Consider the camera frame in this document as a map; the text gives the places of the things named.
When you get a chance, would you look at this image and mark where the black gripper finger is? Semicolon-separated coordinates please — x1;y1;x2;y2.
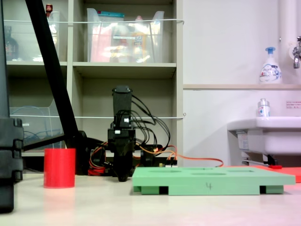
124;150;134;182
114;152;126;182

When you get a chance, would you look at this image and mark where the red cylinder block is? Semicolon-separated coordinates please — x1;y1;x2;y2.
43;148;76;189

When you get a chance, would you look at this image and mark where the small circuit board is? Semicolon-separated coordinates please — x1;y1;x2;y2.
158;161;178;169

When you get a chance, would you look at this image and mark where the beige shelf unit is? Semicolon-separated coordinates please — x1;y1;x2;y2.
2;0;184;158

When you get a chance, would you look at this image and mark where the green shape sorter board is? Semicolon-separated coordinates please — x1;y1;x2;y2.
131;166;296;196

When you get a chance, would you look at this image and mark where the clear file tray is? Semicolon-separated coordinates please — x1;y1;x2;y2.
9;98;65;150

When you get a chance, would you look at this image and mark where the large clear storage bin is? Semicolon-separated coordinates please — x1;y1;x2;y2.
86;8;165;64

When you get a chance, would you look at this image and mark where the pink box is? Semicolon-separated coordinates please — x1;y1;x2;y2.
90;25;112;63

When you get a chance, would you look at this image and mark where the notched black stack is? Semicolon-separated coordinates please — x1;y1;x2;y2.
0;117;24;214

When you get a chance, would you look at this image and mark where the teal topped package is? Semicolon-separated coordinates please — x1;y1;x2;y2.
97;10;125;22

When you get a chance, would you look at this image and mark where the dark grey upright panel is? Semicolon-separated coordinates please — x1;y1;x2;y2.
0;0;10;118

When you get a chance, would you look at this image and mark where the dark glass bottle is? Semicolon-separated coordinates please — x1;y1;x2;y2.
4;25;19;61

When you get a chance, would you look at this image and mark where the small clear sanitizer bottle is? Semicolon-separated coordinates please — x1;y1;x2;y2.
256;98;271;118

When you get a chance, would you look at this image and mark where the white sink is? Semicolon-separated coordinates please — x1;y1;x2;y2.
227;116;301;156

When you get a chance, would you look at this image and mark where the white blue soap bottle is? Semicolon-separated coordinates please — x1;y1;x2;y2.
259;47;283;85

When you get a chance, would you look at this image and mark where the red flat mat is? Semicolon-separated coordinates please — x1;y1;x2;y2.
223;164;301;184

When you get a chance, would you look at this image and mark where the metal faucet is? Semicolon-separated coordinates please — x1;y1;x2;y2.
291;36;301;69

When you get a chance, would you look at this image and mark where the black wire bundle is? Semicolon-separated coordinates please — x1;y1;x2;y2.
130;94;171;153

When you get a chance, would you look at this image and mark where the white cord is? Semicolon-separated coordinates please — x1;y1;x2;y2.
9;113;187;120
3;18;185;25

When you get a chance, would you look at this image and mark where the orange cable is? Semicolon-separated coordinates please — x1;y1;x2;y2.
137;143;224;168

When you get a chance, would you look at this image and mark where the metal sink bracket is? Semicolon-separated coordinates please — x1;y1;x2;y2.
241;152;278;166

